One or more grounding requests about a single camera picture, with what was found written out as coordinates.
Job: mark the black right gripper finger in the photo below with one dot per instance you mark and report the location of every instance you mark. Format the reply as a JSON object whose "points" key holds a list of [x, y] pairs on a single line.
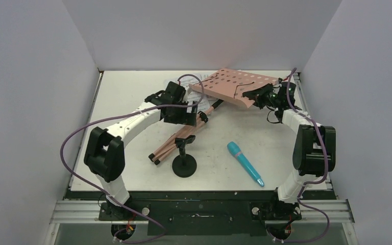
{"points": [[251, 102], [252, 94]]}

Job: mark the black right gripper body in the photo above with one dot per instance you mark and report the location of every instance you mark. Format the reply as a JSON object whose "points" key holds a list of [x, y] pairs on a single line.
{"points": [[261, 95]]}

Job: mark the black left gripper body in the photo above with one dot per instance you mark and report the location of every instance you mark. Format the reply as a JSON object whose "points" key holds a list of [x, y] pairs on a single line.
{"points": [[180, 116]]}

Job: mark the pink perforated music stand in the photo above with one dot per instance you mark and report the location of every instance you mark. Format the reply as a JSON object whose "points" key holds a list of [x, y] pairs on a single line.
{"points": [[225, 85]]}

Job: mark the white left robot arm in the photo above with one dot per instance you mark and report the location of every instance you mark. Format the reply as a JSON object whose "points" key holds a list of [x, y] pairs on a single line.
{"points": [[105, 152]]}

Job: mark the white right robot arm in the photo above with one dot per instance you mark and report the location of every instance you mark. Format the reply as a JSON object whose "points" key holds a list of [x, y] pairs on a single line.
{"points": [[314, 151]]}

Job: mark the white sheet music paper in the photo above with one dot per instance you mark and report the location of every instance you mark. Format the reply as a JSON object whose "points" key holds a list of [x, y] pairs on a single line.
{"points": [[194, 96]]}

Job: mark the turquoise toy microphone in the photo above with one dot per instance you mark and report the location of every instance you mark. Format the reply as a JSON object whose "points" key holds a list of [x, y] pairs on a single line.
{"points": [[237, 153]]}

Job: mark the black microphone stand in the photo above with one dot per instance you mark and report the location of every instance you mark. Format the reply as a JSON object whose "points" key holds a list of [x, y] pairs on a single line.
{"points": [[184, 165]]}

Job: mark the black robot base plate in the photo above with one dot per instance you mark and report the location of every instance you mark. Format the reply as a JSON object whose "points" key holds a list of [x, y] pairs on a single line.
{"points": [[255, 213]]}

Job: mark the aluminium frame rail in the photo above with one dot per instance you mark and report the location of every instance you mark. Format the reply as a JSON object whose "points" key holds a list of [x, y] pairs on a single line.
{"points": [[88, 212]]}

